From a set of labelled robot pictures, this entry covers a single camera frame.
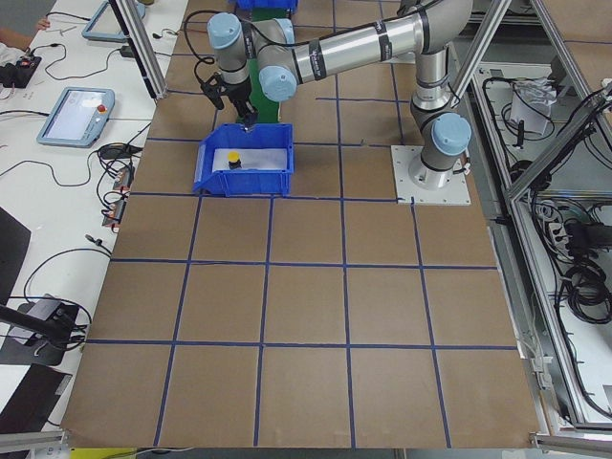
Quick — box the green conveyor belt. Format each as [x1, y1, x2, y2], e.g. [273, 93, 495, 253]
[236, 7, 284, 125]

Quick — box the white foam pad left bin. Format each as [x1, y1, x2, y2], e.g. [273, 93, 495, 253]
[211, 148, 287, 171]

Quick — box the blue bin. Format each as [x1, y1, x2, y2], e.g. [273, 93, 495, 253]
[235, 0, 298, 12]
[192, 123, 294, 196]

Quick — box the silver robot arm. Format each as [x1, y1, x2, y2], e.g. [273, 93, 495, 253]
[200, 1, 472, 190]

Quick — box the blue bin right side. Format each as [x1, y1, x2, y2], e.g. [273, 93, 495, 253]
[235, 0, 298, 12]

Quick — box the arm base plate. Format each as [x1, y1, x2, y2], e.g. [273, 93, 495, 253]
[391, 145, 471, 206]

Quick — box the teach pendant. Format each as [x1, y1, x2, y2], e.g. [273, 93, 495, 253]
[36, 87, 115, 147]
[81, 1, 126, 43]

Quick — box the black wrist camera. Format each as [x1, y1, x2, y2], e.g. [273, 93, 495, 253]
[199, 72, 225, 110]

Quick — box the black camera stand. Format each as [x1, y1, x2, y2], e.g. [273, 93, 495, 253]
[1, 300, 75, 344]

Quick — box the blue bin left side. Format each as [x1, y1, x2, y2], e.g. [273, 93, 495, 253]
[192, 123, 294, 196]

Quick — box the near teach pendant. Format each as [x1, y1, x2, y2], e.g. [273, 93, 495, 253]
[36, 87, 115, 147]

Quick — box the yellow push button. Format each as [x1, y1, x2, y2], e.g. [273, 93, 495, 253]
[227, 150, 242, 170]

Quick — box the aluminium frame post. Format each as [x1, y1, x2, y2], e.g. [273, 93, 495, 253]
[109, 0, 167, 100]

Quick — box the far teach pendant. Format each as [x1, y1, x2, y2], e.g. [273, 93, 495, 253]
[81, 1, 126, 43]

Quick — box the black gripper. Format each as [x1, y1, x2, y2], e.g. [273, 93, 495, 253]
[225, 81, 258, 130]

